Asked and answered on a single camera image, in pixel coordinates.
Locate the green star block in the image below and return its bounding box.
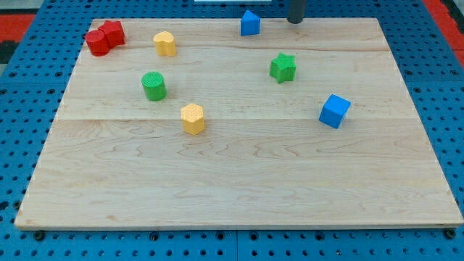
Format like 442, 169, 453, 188
269, 53, 297, 83

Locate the blue cube block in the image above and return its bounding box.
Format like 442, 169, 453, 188
319, 94, 351, 129

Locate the red star block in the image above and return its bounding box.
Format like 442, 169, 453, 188
98, 20, 125, 49

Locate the yellow hexagon block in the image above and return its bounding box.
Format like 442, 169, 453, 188
181, 104, 205, 135

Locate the light wooden board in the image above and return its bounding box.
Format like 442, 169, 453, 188
15, 18, 463, 231

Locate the green cylinder block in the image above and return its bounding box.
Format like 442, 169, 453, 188
141, 71, 167, 101

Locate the blue triangular prism block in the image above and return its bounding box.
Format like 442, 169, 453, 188
240, 10, 261, 36

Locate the yellow heart block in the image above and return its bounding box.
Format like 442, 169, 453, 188
153, 31, 177, 57

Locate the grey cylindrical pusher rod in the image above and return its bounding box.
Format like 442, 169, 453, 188
286, 0, 307, 24

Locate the red cylinder block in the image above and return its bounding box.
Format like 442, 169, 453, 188
85, 30, 110, 57

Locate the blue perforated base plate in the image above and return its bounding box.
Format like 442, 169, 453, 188
1, 1, 463, 260

